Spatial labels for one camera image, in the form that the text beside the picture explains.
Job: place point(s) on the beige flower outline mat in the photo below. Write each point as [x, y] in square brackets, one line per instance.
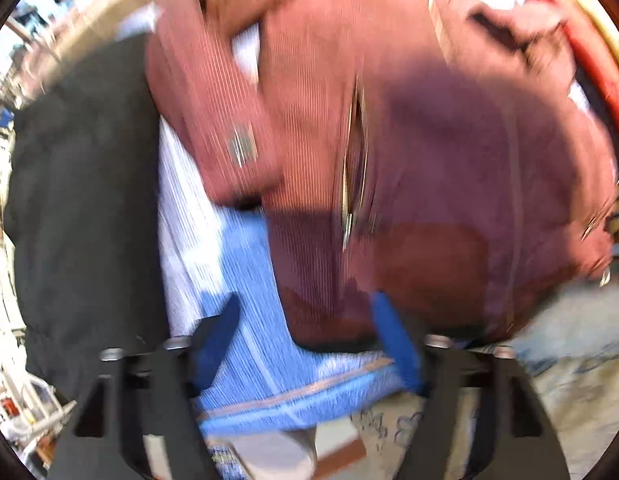
[384, 430]

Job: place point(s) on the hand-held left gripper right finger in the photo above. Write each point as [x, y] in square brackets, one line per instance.
[397, 340]

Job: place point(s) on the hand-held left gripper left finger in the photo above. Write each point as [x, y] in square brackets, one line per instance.
[217, 340]

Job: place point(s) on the maroon quilted jacket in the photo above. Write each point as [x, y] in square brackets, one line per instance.
[439, 160]

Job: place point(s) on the dark cloth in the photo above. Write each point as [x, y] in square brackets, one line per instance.
[84, 210]

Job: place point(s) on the round white covered stool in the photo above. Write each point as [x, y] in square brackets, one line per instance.
[274, 455]

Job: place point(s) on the blue striped blanket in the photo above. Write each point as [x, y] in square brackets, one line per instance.
[254, 310]

